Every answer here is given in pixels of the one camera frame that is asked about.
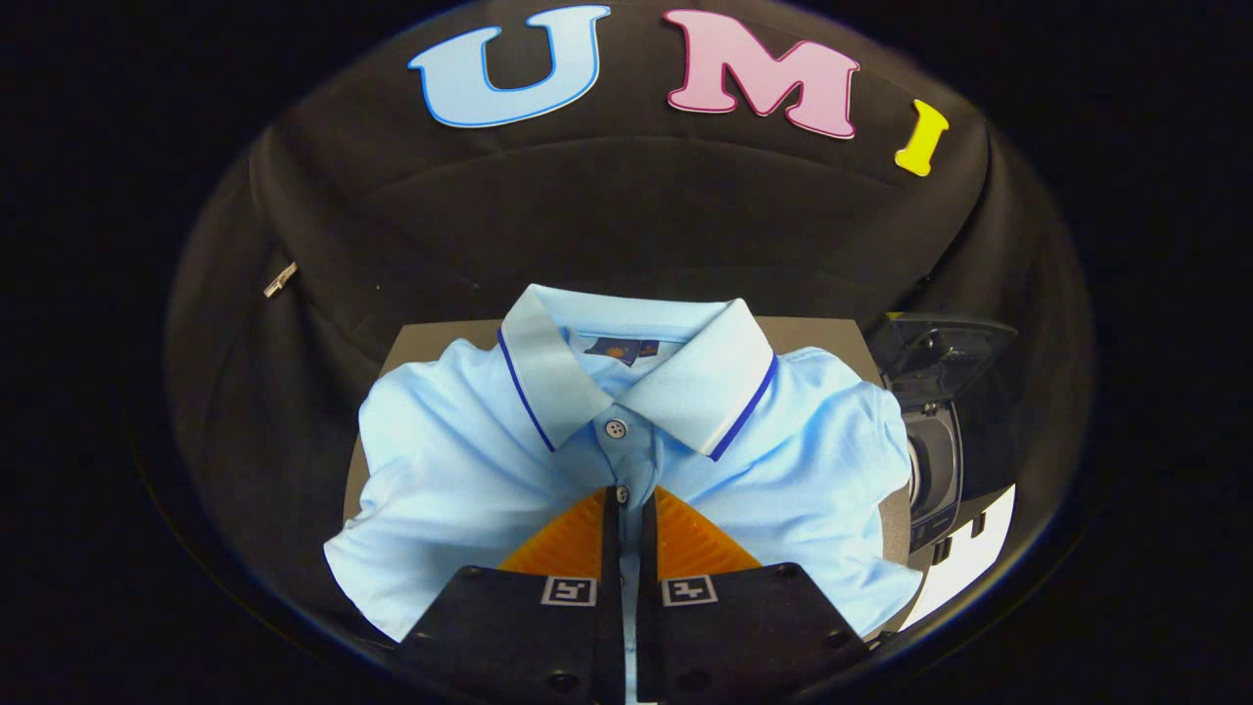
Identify black backdrop cloth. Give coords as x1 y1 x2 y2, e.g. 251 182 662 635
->
164 0 1095 677

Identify grey washing machine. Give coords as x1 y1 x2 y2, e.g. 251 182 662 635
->
901 397 1016 571

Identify dark washing machine lid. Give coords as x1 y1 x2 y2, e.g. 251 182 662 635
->
865 311 1020 414

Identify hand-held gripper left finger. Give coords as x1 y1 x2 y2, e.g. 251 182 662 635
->
396 487 627 705

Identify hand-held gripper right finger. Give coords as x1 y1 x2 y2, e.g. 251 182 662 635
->
636 487 872 705

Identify light blue polo shirt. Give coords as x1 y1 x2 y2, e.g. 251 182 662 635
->
323 284 926 643

